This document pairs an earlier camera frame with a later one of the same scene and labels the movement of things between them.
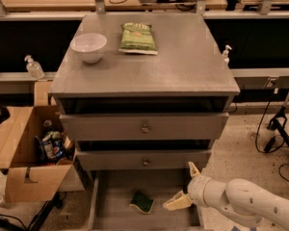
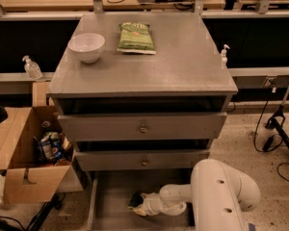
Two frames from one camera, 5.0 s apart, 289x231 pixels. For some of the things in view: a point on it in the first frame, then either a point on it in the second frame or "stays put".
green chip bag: [138, 38] stays put
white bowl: [89, 46] stays put
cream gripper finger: [194, 171] -> [145, 195]
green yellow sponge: [141, 201] stays put
